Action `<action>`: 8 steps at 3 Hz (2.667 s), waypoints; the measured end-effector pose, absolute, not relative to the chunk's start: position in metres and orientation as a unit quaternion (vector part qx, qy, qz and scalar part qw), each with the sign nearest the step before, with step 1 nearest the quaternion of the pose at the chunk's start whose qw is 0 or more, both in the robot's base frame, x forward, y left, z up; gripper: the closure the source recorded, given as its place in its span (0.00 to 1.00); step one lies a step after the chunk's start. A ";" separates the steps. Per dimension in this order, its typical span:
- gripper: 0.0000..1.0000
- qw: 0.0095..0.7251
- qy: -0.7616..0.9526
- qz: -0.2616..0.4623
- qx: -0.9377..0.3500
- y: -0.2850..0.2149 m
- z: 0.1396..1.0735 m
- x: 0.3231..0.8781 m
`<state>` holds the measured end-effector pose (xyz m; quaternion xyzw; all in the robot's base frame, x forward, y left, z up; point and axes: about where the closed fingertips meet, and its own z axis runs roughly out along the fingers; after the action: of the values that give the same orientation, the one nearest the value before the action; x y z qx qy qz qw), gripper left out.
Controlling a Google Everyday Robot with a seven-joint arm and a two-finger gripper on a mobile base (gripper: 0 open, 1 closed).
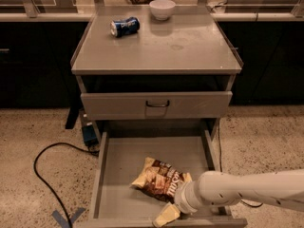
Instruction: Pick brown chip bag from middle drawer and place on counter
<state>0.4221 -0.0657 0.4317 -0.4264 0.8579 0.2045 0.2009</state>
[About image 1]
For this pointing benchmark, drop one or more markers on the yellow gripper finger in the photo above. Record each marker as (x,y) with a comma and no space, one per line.
(169,212)

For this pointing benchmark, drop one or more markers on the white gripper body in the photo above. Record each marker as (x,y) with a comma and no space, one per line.
(180,199)

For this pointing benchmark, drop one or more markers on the brown chip bag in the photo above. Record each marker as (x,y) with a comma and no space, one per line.
(160,180)

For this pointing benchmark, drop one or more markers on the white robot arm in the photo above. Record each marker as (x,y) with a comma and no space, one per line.
(213,188)

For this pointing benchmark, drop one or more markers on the closed top drawer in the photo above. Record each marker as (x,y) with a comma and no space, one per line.
(131,106)

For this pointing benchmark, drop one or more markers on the grey drawer cabinet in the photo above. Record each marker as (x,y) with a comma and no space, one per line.
(185,53)

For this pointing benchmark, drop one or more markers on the dark counter cabinet right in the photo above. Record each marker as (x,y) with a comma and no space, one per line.
(272,53)

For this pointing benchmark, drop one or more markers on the dark counter cabinet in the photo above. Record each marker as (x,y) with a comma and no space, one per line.
(35,70)
(272,53)

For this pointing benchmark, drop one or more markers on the dark counter cabinet left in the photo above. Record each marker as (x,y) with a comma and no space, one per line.
(35,70)

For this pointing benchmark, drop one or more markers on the blue power adapter box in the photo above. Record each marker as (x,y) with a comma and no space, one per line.
(89,135)

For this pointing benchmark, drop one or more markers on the blue soda can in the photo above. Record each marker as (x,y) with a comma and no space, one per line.
(128,26)

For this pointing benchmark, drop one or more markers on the white bowl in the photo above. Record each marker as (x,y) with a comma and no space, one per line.
(162,9)

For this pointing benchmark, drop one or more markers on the black drawer handle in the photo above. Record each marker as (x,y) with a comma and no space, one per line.
(162,105)

